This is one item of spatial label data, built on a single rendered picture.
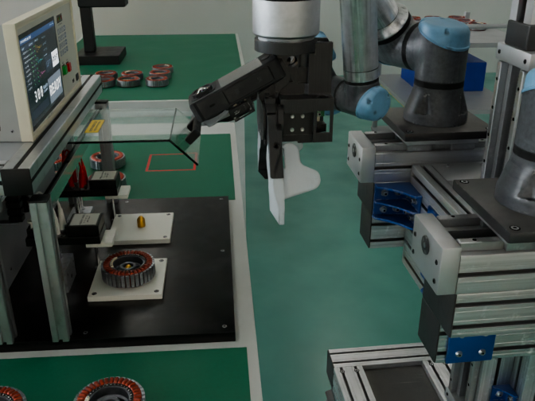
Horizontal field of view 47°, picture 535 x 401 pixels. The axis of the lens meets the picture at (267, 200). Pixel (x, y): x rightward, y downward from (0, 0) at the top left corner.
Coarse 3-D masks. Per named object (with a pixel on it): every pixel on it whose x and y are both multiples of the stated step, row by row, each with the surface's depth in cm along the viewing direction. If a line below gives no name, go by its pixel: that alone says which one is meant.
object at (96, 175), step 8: (96, 176) 147; (104, 176) 147; (112, 176) 147; (88, 184) 149; (96, 184) 145; (104, 184) 145; (112, 184) 145; (120, 184) 151; (64, 192) 145; (72, 192) 145; (80, 192) 145; (88, 192) 145; (96, 192) 146; (104, 192) 146; (112, 192) 146; (120, 192) 149; (128, 192) 149; (80, 200) 152; (80, 208) 150
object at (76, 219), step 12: (72, 216) 127; (84, 216) 127; (96, 216) 127; (72, 228) 123; (84, 228) 123; (96, 228) 123; (60, 240) 123; (72, 240) 124; (84, 240) 124; (96, 240) 124; (108, 240) 126; (60, 252) 130
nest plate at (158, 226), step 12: (120, 216) 159; (132, 216) 159; (144, 216) 159; (156, 216) 159; (168, 216) 159; (120, 228) 153; (132, 228) 153; (144, 228) 153; (156, 228) 153; (168, 228) 153; (120, 240) 147; (132, 240) 147; (144, 240) 147; (156, 240) 148; (168, 240) 148
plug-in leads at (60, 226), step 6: (60, 204) 126; (60, 210) 124; (30, 216) 123; (54, 216) 122; (60, 216) 124; (30, 222) 122; (60, 222) 125; (30, 228) 123; (60, 228) 125; (30, 234) 123; (60, 234) 124
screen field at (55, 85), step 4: (56, 72) 127; (60, 72) 130; (52, 76) 124; (56, 76) 127; (60, 76) 130; (48, 80) 121; (52, 80) 124; (56, 80) 127; (60, 80) 130; (52, 84) 123; (56, 84) 126; (60, 84) 130; (52, 88) 123; (56, 88) 126; (60, 88) 130; (52, 92) 123; (56, 92) 126; (60, 92) 129; (52, 96) 123; (56, 96) 126; (52, 100) 123
